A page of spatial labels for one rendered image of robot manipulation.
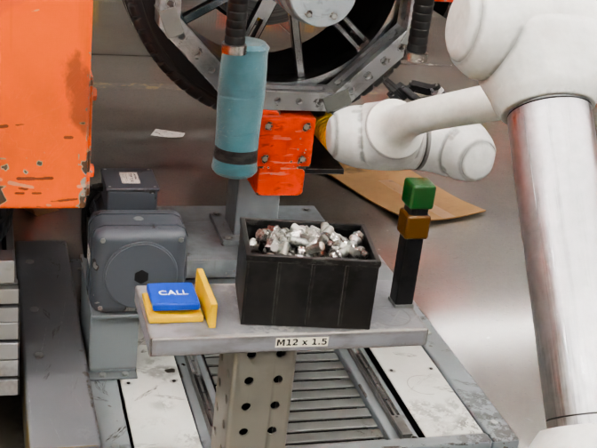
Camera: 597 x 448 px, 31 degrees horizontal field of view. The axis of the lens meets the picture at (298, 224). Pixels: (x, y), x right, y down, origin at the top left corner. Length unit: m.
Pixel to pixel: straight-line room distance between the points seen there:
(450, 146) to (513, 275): 1.22
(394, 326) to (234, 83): 0.60
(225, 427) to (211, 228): 0.85
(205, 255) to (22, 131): 0.73
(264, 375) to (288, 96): 0.70
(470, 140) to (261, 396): 0.55
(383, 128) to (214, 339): 0.46
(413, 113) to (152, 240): 0.57
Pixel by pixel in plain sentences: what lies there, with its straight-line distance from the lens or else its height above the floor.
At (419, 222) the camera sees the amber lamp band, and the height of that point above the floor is 0.60.
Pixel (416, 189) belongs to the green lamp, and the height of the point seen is 0.65.
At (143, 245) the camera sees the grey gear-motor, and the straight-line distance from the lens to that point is 1.99.
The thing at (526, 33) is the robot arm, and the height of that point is 0.96.
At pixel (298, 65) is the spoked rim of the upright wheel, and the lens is 2.26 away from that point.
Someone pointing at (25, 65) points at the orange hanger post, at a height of 0.76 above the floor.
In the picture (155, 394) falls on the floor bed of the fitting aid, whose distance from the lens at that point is 2.12.
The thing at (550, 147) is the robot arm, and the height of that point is 0.85.
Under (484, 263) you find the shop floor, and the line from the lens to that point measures 3.05.
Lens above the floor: 1.22
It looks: 23 degrees down
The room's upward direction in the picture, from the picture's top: 7 degrees clockwise
